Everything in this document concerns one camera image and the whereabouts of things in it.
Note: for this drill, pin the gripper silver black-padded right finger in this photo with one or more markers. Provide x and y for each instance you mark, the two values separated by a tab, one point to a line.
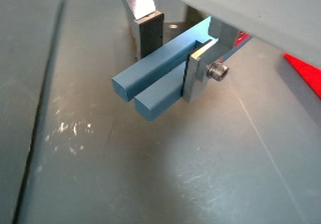
207	60

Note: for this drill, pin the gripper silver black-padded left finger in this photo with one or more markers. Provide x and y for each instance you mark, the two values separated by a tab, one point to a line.
146	24

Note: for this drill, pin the blue double-square block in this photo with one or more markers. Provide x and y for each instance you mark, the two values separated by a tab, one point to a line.
153	81

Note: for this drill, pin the red foam shape board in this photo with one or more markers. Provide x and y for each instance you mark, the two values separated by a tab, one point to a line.
300	75

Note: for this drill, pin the black curved holder stand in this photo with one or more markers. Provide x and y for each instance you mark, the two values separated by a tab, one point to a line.
173	29

